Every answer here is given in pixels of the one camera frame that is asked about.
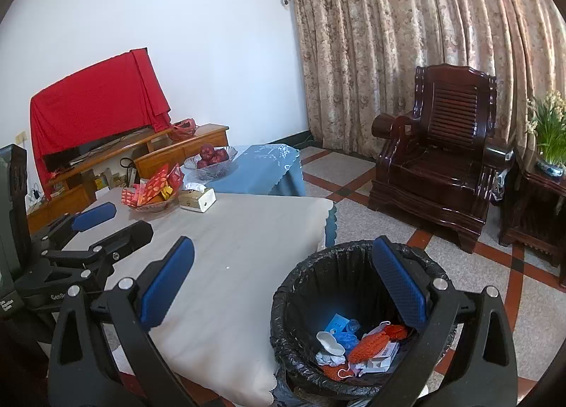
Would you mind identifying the white tissue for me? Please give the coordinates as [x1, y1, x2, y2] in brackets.
[315, 350, 348, 367]

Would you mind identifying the trash bin with black liner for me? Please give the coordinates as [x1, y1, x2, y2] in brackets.
[270, 240, 463, 402]

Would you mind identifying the dark wooden armchair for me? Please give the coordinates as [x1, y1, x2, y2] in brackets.
[367, 64, 516, 254]

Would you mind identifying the white small carton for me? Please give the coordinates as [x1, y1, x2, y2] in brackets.
[360, 340, 399, 375]

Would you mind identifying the pile of red snack packets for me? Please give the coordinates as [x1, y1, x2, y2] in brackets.
[121, 163, 185, 207]

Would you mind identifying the blue plastic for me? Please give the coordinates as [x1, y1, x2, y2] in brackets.
[338, 321, 366, 350]

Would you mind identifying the red cloth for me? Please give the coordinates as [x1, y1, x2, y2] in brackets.
[29, 48, 172, 187]

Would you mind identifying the dark wooden side table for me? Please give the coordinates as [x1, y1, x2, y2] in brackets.
[498, 159, 566, 289]

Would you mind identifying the wooden television cabinet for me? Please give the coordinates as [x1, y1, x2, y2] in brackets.
[27, 123, 231, 236]

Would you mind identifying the floral patterned curtain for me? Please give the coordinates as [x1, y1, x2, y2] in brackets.
[274, 0, 566, 161]

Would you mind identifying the tissue box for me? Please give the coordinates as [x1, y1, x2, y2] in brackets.
[178, 183, 217, 213]

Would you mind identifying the blue tablecloth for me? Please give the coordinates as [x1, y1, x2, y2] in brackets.
[204, 144, 307, 198]

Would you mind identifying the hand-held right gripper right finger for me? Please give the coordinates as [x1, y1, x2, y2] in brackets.
[365, 235, 519, 407]

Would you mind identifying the black television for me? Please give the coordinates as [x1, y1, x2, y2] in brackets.
[42, 125, 152, 173]

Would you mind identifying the orange mesh net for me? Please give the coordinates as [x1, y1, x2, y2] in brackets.
[325, 321, 410, 384]

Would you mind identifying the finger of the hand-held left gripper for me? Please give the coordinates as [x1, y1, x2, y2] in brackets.
[42, 220, 155, 297]
[30, 202, 118, 254]

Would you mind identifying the flowering green plant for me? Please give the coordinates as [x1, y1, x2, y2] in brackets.
[525, 90, 566, 169]

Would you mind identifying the red plastic bag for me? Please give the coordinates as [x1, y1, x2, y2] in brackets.
[167, 118, 197, 142]

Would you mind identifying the white plastic piece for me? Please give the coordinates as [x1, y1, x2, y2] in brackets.
[316, 330, 346, 355]

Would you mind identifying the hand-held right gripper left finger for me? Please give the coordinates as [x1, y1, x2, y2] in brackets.
[46, 235, 200, 407]

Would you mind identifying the grey tablecloth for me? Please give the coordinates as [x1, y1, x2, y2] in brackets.
[61, 188, 337, 407]

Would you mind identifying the blue and white plant pot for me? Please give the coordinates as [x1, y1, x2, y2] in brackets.
[535, 156, 566, 178]

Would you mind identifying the blue and white packet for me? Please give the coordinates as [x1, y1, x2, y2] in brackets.
[321, 313, 350, 337]

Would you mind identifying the glass snack bowl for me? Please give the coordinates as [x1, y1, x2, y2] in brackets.
[128, 197, 181, 213]

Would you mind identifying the glass fruit bowl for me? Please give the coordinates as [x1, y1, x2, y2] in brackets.
[183, 146, 238, 180]

